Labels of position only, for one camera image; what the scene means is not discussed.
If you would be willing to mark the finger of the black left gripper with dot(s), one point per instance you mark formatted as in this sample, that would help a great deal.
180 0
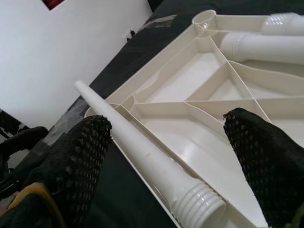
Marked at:
26 139

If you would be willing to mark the clear tape strip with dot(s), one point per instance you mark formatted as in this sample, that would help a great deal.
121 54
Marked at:
159 21

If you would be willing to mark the white plastic table leg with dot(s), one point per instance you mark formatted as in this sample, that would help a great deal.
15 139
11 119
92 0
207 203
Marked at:
280 23
142 146
261 47

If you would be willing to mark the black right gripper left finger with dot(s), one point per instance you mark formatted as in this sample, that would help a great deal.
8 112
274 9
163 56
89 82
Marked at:
66 171

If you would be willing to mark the clear tape patch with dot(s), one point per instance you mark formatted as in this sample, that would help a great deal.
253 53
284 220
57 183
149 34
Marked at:
64 123

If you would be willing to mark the white plastic children table top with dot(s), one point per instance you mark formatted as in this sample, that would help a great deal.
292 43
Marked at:
190 133

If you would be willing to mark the black tablecloth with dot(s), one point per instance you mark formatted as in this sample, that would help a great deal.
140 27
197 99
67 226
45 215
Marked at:
123 190

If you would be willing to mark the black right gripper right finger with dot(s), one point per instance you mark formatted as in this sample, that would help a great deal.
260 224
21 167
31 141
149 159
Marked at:
273 166

